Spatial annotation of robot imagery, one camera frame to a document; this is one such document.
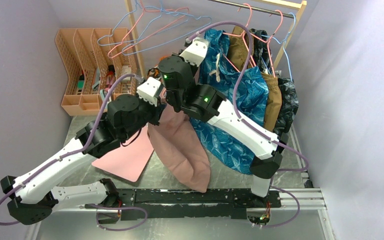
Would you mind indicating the brown shorts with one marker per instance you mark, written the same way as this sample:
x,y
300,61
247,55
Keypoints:
x,y
260,59

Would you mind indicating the pink shorts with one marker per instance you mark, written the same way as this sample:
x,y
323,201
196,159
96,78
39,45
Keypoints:
x,y
179,149

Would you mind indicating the pink hanger with brown shorts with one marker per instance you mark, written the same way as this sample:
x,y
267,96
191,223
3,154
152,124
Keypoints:
x,y
268,41

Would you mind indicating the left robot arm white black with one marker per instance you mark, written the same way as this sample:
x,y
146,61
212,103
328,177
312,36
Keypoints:
x,y
32,197

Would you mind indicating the pink flat board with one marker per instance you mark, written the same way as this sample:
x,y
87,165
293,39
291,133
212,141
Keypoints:
x,y
127,162

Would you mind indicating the wooden clothes rack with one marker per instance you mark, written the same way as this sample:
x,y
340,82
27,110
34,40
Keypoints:
x,y
299,7

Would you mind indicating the pink hanger with blue shorts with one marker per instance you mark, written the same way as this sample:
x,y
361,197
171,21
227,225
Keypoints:
x,y
238,48

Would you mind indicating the pink hanger on left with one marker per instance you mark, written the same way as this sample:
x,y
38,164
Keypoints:
x,y
121,48

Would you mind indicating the small box in organizer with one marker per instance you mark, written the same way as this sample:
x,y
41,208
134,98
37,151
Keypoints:
x,y
125,69

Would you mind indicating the peach plastic file organizer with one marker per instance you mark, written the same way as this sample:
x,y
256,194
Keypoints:
x,y
88,67

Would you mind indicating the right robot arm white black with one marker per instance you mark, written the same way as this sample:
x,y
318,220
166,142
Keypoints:
x,y
206,104

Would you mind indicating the dark grey patterned shorts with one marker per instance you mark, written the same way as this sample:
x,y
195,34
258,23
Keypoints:
x,y
289,107

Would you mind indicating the blue shark print shorts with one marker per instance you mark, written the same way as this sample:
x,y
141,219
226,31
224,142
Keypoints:
x,y
251,99

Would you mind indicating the orange camouflage shorts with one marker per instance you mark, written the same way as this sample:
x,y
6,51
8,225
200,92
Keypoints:
x,y
155,73

